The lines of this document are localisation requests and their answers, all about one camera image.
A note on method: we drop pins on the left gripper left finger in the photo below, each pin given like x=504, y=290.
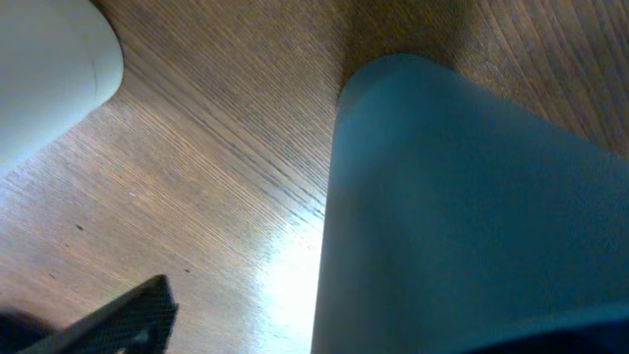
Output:
x=140, y=321

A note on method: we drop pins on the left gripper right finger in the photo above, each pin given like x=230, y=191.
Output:
x=610, y=338

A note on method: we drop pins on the cream cup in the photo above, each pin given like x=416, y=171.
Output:
x=60, y=60

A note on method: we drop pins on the blue cup back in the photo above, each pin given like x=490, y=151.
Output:
x=456, y=221

